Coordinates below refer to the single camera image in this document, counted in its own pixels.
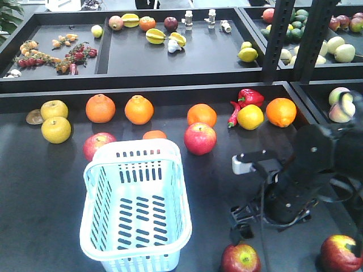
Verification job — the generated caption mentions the orange mandarin left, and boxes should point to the orange mandarin left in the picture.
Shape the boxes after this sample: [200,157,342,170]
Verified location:
[86,94,116,124]

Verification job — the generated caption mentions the yellow pear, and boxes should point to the yellow pear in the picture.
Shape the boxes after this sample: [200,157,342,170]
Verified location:
[41,116,71,144]
[40,100,69,120]

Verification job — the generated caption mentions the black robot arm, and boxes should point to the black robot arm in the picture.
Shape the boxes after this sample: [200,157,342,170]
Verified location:
[230,90,362,245]

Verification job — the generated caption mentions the orange mandarin middle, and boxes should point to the orange mandarin middle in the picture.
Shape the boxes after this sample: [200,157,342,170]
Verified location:
[124,95,154,125]

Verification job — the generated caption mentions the pink apple left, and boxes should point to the pink apple left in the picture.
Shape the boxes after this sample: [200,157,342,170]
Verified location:
[83,132,117,162]

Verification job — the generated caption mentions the small orange tangerine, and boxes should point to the small orange tangerine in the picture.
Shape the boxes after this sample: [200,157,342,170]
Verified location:
[142,130,167,139]

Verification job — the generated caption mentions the red bell pepper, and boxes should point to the red bell pepper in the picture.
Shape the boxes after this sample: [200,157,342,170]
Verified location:
[238,88,264,108]

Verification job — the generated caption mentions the yellow lemon fruit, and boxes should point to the yellow lemon fruit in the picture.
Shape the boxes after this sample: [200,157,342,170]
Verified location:
[237,104,264,130]

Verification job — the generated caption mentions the orange mandarin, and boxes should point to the orange mandarin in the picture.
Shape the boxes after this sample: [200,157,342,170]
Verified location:
[86,94,116,124]
[124,95,154,125]

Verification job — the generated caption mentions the yellow lemon rear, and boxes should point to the yellow lemon rear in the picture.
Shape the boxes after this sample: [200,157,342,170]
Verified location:
[238,48,259,63]

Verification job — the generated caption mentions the yellow starfruit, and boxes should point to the yellow starfruit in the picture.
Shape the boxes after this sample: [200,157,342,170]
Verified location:
[145,28,166,45]

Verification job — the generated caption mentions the orange behind pink apple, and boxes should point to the orange behind pink apple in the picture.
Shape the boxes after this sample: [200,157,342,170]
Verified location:
[187,104,217,127]

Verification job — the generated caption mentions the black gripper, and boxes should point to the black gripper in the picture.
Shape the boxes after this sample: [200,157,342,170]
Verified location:
[230,150,318,244]

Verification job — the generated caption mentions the brown mushroom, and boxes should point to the brown mushroom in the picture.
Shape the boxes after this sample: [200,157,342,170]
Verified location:
[26,109,44,125]

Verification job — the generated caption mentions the light blue plastic basket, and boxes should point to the light blue plastic basket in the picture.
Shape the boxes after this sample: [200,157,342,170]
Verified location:
[79,139,192,271]

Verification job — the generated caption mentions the white garlic bulb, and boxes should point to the white garlic bulb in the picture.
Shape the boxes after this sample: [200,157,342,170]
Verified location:
[167,39,182,53]

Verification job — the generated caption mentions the orange with navel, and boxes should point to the orange with navel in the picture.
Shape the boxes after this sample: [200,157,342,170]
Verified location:
[266,97,297,128]

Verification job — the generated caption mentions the pink red apple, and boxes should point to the pink red apple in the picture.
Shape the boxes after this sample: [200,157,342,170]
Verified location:
[184,122,217,156]

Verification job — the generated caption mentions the black fruit tray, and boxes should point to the black fruit tray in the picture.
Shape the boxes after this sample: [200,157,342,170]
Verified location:
[0,81,363,272]

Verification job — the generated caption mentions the red chili pepper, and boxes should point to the red chili pepper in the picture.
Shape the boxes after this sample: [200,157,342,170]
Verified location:
[227,101,240,128]

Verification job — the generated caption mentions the black rear tray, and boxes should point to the black rear tray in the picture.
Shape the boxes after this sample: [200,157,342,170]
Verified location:
[1,8,265,94]

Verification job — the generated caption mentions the cherry tomato vine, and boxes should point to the cherry tomato vine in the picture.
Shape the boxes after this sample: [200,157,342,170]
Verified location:
[13,33,98,75]

